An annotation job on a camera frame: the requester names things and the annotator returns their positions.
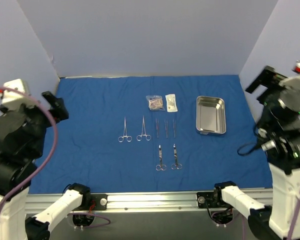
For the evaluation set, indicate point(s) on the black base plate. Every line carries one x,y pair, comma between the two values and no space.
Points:
207,199
94,202

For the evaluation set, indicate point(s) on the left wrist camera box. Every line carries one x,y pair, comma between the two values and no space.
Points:
12,100

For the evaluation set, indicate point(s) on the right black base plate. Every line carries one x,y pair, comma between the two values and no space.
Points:
207,199

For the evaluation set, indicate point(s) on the steel bandage scissors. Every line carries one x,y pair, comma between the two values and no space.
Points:
176,165
160,166

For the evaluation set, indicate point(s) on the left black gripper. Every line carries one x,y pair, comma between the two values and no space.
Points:
56,104

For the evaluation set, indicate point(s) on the back aluminium frame rail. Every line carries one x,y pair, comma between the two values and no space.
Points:
108,76

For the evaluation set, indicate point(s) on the aluminium frame rail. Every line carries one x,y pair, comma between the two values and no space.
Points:
127,202
108,76

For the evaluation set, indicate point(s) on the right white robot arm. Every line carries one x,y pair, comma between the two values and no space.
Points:
281,219

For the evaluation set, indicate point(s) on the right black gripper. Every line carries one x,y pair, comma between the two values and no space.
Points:
262,80

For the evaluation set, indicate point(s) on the purple printed clear pouch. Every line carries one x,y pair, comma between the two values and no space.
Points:
155,102

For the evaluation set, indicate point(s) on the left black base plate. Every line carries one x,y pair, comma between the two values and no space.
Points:
94,202

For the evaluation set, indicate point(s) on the front aluminium frame rail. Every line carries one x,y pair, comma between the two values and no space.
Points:
127,202

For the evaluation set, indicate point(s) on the steel hemostat forceps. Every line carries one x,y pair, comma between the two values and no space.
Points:
125,135
143,132

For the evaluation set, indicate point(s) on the white sterile packet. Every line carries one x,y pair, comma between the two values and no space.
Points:
171,104

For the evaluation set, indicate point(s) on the stainless steel instrument tray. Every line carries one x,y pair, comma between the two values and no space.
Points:
210,115

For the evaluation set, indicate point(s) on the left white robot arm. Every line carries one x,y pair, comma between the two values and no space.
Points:
15,180

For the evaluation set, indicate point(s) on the blue surgical cloth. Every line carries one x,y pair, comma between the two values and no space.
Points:
88,151

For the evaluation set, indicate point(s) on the steel tweezers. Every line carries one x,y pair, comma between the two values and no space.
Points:
174,128
157,126
166,124

